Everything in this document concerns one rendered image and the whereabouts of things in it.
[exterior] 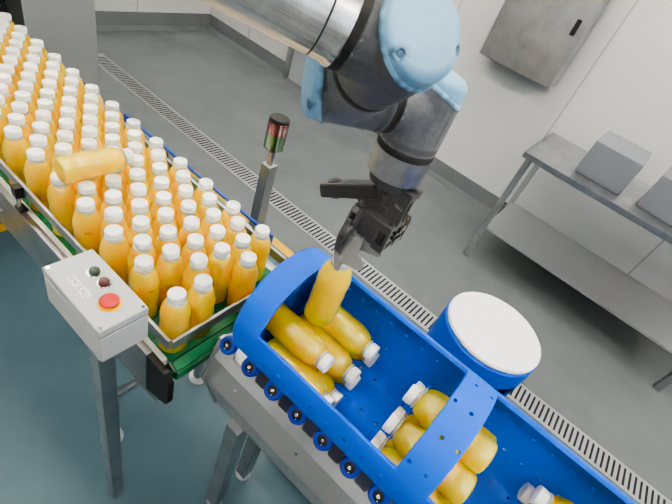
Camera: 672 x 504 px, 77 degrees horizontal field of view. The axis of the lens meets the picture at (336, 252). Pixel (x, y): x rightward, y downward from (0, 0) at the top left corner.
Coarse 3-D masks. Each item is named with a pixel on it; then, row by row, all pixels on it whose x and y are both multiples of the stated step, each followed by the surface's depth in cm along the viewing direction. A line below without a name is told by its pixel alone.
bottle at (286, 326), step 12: (276, 312) 89; (288, 312) 89; (276, 324) 88; (288, 324) 87; (300, 324) 88; (276, 336) 88; (288, 336) 87; (300, 336) 86; (312, 336) 86; (288, 348) 87; (300, 348) 85; (312, 348) 85; (324, 348) 87; (300, 360) 87; (312, 360) 85
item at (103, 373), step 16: (96, 368) 98; (112, 368) 101; (96, 384) 104; (112, 384) 106; (96, 400) 110; (112, 400) 110; (112, 416) 115; (112, 432) 121; (112, 448) 127; (112, 464) 133; (112, 480) 141; (112, 496) 151
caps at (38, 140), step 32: (0, 32) 151; (0, 64) 134; (32, 64) 140; (0, 96) 122; (64, 96) 132; (96, 96) 137; (64, 128) 123; (96, 128) 125; (32, 160) 109; (160, 160) 125; (160, 192) 113; (192, 192) 118
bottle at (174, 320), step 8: (168, 304) 90; (184, 304) 92; (160, 312) 92; (168, 312) 91; (176, 312) 91; (184, 312) 92; (160, 320) 93; (168, 320) 92; (176, 320) 92; (184, 320) 93; (160, 328) 95; (168, 328) 93; (176, 328) 94; (184, 328) 95; (168, 336) 95; (176, 336) 96; (160, 344) 98; (184, 344) 100; (168, 352) 99; (176, 352) 100
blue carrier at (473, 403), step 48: (288, 288) 82; (240, 336) 86; (384, 336) 100; (288, 384) 82; (336, 384) 100; (384, 384) 100; (432, 384) 96; (480, 384) 78; (336, 432) 78; (384, 432) 95; (432, 432) 70; (528, 432) 85; (384, 480) 74; (432, 480) 69; (480, 480) 91; (528, 480) 88; (576, 480) 83
